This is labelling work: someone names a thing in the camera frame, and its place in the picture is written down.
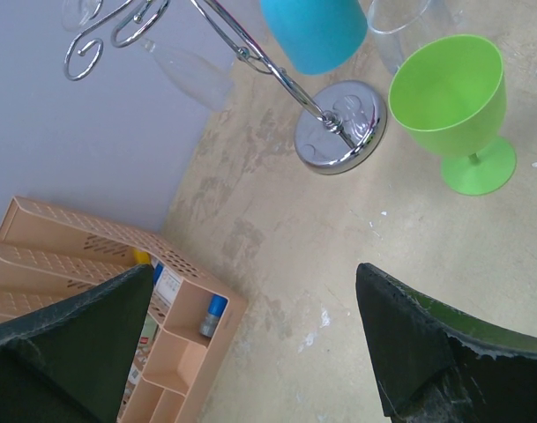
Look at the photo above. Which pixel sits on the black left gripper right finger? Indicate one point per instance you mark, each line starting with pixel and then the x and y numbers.
pixel 435 363

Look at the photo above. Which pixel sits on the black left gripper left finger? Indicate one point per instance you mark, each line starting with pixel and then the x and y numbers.
pixel 69 362

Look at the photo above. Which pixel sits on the blue plastic goblet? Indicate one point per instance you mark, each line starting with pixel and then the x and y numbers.
pixel 317 36

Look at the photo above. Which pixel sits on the chrome wine glass rack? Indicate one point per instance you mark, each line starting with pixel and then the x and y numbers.
pixel 339 127

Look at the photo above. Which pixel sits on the tall clear flute glass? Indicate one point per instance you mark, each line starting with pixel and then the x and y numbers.
pixel 401 27

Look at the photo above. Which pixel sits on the white green small box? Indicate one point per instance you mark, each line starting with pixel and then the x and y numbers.
pixel 146 339

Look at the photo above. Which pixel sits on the peach plastic file organizer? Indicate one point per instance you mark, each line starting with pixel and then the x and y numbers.
pixel 49 253

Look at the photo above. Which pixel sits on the white blue small box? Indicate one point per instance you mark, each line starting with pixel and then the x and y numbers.
pixel 166 283

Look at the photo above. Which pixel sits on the yellow small bottle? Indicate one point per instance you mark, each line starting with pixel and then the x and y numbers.
pixel 141 257

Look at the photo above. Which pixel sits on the small blue grey cylinder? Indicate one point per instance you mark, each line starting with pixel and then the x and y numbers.
pixel 212 317

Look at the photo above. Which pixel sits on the green plastic goblet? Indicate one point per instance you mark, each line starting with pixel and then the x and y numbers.
pixel 450 97

